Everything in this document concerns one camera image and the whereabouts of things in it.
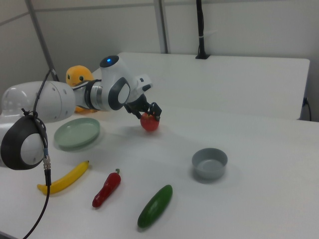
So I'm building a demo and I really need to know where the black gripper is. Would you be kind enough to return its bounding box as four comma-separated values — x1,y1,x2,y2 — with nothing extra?
124,93,162,122

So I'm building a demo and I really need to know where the red apple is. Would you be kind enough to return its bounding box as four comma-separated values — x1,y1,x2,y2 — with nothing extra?
140,112,160,132

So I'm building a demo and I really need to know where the grey bowl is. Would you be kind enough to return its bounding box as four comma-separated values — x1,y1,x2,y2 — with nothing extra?
191,147,229,181

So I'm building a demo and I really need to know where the pale green plate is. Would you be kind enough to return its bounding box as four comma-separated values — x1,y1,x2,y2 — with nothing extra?
54,118,101,151

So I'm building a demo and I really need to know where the orange plush toy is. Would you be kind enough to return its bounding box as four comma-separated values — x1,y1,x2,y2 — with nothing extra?
65,65,101,114

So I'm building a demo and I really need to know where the red chili pepper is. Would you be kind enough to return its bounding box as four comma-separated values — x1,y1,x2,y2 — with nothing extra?
92,168,122,208

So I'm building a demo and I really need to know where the green cucumber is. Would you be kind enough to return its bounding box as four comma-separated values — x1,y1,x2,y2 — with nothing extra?
137,184,173,229

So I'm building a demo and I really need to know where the yellow banana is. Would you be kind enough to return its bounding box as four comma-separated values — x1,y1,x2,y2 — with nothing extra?
37,160,90,196

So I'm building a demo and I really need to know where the black pole with clamp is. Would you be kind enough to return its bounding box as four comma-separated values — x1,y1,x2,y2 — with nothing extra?
195,0,211,60

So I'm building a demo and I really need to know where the grey partition post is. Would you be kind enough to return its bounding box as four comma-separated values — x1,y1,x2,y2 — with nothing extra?
24,0,58,83
153,0,171,54

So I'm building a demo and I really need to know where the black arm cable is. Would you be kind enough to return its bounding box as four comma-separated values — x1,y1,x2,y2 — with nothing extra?
20,69,60,239

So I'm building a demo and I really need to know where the black wall cable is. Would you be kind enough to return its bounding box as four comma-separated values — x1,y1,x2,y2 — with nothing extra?
302,97,313,121

